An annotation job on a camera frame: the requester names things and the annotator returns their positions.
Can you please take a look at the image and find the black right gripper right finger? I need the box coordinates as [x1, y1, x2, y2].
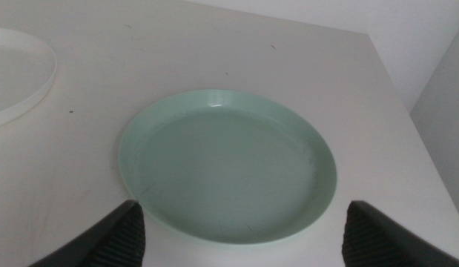
[341, 200, 459, 267]

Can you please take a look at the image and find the white shallow bowl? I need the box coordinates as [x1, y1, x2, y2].
[0, 26, 59, 129]

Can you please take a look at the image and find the pale green shallow bowl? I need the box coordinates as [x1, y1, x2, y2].
[118, 88, 338, 246]

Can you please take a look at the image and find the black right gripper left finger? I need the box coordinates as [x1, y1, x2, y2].
[28, 200, 147, 267]

